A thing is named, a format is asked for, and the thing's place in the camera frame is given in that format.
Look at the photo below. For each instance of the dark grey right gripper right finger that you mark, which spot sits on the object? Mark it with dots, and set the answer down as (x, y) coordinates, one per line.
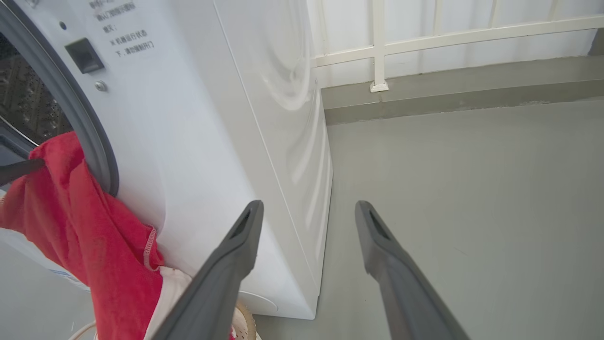
(401, 293)

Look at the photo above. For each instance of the red and white clothes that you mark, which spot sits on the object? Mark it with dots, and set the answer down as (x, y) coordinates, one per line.
(94, 245)

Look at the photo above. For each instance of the white front-load washing machine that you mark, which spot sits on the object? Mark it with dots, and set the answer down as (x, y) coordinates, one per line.
(212, 141)

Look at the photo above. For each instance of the white metal railing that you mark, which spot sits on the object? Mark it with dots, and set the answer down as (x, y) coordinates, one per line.
(379, 47)

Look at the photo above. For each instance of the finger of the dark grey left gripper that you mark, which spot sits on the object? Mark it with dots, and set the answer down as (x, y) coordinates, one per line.
(19, 171)

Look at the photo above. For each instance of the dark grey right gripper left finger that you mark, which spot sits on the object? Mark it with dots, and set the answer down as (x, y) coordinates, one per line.
(212, 293)

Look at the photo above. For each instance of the cream perforated laundry basket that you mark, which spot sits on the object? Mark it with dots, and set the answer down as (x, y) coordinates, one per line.
(247, 326)

